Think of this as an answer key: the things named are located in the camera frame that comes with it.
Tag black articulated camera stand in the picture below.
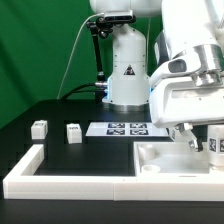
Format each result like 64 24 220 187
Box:
86 17 113 103

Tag white L-shaped obstacle fence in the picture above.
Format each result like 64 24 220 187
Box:
3 144 224 201

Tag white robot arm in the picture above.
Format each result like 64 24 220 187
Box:
89 0 224 151

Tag white camera cable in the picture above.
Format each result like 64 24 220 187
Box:
57 12 106 100

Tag AprilTag marker sheet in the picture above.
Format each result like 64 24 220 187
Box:
86 122 168 137

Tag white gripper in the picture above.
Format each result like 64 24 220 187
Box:
149 49 224 152

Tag white square tabletop part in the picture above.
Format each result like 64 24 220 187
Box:
133 141 224 184

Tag black base cables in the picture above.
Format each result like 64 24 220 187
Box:
59 83 105 101

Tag black camera on mount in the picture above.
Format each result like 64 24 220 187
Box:
104 10 135 23

